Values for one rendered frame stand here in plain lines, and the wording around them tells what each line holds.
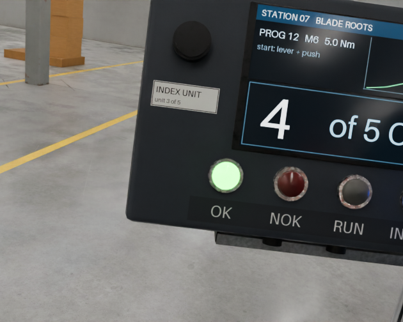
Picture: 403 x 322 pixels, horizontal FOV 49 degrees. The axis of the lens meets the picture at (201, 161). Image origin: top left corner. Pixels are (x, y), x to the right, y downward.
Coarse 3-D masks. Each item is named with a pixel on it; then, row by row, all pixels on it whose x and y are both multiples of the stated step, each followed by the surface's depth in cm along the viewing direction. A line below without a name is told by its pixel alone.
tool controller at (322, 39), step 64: (192, 0) 33; (256, 0) 33; (320, 0) 33; (192, 64) 33; (256, 64) 33; (320, 64) 33; (384, 64) 33; (192, 128) 33; (320, 128) 33; (384, 128) 34; (128, 192) 34; (192, 192) 34; (256, 192) 34; (320, 192) 34; (384, 192) 34
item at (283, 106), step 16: (256, 80) 33; (256, 96) 33; (272, 96) 33; (288, 96) 33; (304, 96) 33; (256, 112) 33; (272, 112) 33; (288, 112) 33; (304, 112) 33; (256, 128) 33; (272, 128) 33; (288, 128) 33; (304, 128) 33; (240, 144) 33; (256, 144) 33; (272, 144) 33; (288, 144) 33; (304, 144) 34
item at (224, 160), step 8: (216, 160) 33; (224, 160) 33; (232, 160) 33; (216, 168) 33; (224, 168) 33; (232, 168) 33; (240, 168) 33; (208, 176) 34; (216, 176) 33; (224, 176) 33; (232, 176) 33; (240, 176) 33; (216, 184) 33; (224, 184) 33; (232, 184) 33; (240, 184) 33; (224, 192) 33
